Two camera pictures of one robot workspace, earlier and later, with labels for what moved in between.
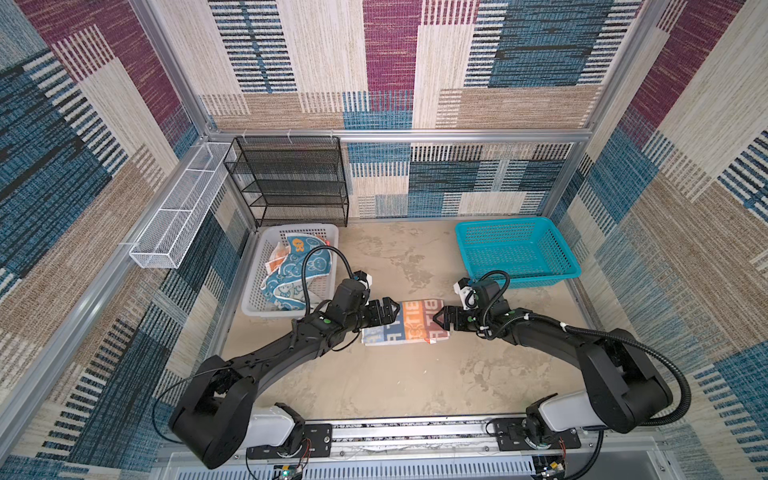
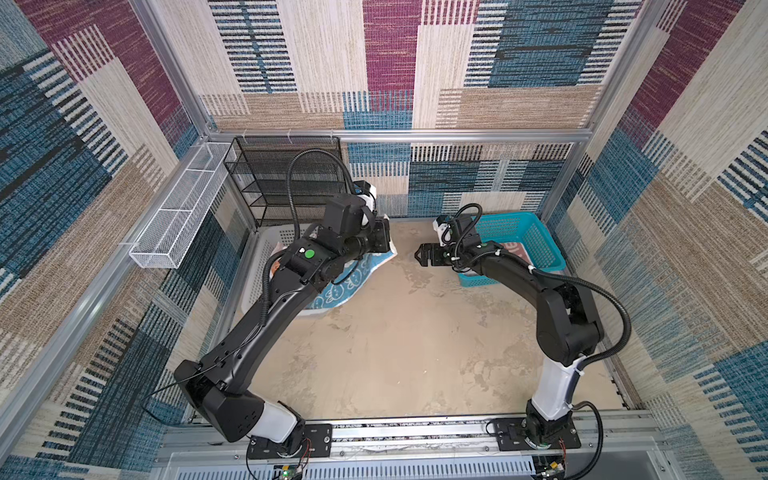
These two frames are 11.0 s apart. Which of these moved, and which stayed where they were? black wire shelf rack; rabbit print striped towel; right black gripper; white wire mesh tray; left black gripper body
Moved: rabbit print striped towel; left black gripper body; right black gripper
Stayed: white wire mesh tray; black wire shelf rack
